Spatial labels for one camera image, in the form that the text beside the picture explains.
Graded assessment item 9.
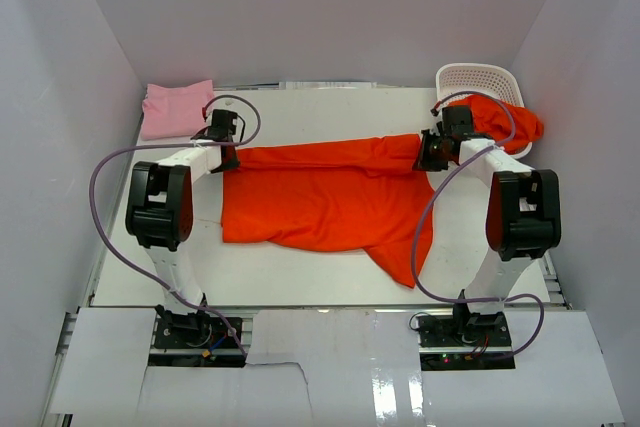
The folded pink t shirt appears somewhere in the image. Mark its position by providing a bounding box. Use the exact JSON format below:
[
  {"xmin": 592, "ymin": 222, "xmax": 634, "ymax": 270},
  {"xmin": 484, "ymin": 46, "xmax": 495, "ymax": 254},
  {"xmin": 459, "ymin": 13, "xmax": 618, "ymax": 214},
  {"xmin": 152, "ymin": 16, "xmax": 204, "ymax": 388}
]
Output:
[{"xmin": 140, "ymin": 80, "xmax": 214, "ymax": 140}]

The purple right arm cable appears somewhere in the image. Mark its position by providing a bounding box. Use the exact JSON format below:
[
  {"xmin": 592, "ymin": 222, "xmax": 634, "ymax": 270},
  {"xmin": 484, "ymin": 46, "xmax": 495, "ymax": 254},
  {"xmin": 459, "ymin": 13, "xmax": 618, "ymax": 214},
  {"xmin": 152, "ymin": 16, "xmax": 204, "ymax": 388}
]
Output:
[{"xmin": 410, "ymin": 90, "xmax": 546, "ymax": 361}]

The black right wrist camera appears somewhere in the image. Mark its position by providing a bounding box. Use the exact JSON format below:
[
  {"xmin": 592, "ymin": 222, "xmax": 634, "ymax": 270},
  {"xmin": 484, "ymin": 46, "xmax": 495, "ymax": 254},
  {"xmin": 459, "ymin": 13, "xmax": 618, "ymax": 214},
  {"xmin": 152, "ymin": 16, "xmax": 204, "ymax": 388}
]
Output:
[{"xmin": 442, "ymin": 105, "xmax": 474, "ymax": 137}]

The white perforated plastic basket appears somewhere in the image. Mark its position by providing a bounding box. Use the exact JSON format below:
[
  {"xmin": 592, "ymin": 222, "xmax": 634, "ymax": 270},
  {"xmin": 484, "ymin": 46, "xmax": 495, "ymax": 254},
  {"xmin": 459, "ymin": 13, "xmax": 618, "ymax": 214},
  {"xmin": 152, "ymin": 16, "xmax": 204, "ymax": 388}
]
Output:
[{"xmin": 436, "ymin": 63, "xmax": 532, "ymax": 159}]

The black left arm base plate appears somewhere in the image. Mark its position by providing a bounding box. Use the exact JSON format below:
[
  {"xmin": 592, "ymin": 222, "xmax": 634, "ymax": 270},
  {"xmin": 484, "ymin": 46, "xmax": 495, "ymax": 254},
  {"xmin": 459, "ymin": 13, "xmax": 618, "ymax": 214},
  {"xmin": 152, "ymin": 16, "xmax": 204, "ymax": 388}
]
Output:
[{"xmin": 148, "ymin": 316, "xmax": 246, "ymax": 368}]

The orange t shirt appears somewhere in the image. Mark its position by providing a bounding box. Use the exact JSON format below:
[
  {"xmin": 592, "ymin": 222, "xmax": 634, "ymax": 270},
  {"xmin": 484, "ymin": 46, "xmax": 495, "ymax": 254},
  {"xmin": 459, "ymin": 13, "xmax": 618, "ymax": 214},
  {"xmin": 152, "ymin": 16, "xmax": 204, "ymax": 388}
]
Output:
[
  {"xmin": 465, "ymin": 95, "xmax": 544, "ymax": 155},
  {"xmin": 221, "ymin": 134, "xmax": 434, "ymax": 288}
]

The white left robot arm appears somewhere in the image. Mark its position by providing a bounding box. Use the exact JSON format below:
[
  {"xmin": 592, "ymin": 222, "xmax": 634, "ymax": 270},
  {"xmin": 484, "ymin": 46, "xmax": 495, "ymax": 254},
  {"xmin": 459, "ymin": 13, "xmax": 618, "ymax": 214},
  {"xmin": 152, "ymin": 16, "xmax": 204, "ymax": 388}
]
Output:
[{"xmin": 125, "ymin": 120, "xmax": 239, "ymax": 313}]

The white paper strip at wall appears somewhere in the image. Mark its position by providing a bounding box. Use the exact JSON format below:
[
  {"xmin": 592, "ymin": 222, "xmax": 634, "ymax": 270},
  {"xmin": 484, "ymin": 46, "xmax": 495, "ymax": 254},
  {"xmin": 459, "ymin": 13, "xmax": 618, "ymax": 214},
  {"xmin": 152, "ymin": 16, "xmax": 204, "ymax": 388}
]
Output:
[{"xmin": 278, "ymin": 81, "xmax": 377, "ymax": 90}]

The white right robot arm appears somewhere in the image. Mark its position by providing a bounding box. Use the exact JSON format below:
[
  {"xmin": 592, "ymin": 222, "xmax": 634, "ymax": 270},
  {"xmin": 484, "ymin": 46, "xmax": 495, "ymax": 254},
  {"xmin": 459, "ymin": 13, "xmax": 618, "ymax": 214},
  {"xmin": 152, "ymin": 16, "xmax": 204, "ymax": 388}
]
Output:
[{"xmin": 413, "ymin": 130, "xmax": 561, "ymax": 346}]

